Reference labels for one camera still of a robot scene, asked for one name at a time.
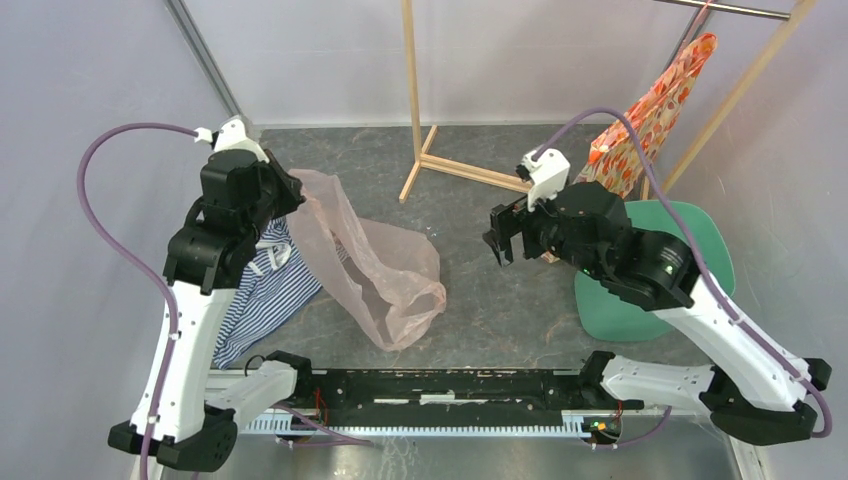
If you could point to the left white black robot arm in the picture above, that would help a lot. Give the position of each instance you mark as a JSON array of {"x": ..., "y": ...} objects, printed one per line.
[{"x": 242, "y": 193}]

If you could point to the blue white striped cloth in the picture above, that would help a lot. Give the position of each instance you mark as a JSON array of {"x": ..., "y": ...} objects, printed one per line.
[{"x": 274, "y": 286}]

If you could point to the wooden clothes rack frame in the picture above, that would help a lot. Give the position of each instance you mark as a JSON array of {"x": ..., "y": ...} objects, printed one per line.
[{"x": 422, "y": 143}]

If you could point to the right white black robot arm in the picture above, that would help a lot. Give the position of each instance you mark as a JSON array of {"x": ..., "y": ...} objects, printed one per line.
[{"x": 752, "y": 389}]

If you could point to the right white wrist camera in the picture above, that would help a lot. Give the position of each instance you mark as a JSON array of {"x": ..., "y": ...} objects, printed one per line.
[{"x": 547, "y": 175}]

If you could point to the floral orange hanging bag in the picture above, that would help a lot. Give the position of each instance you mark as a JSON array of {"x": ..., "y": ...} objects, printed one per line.
[{"x": 613, "y": 161}]

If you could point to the metal corner post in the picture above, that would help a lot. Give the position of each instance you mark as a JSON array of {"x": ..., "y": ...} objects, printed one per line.
[{"x": 199, "y": 48}]

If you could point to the green plastic trash bin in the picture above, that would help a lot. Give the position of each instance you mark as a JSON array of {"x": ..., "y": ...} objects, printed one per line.
[{"x": 607, "y": 317}]

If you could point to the metal hanging rod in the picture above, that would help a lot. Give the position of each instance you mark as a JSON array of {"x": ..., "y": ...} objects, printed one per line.
[{"x": 732, "y": 9}]

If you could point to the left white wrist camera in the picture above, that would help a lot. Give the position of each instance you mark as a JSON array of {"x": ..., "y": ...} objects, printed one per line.
[{"x": 236, "y": 133}]

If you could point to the pink translucent trash bag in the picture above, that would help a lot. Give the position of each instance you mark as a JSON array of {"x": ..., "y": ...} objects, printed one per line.
[{"x": 386, "y": 277}]

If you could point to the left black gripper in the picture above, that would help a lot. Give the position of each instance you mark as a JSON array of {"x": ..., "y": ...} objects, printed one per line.
[{"x": 291, "y": 194}]

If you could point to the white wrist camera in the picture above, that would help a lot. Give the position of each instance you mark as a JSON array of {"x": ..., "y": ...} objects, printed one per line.
[
  {"x": 236, "y": 133},
  {"x": 547, "y": 175}
]

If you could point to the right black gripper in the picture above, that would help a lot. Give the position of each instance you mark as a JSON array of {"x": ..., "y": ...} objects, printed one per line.
[{"x": 511, "y": 218}]

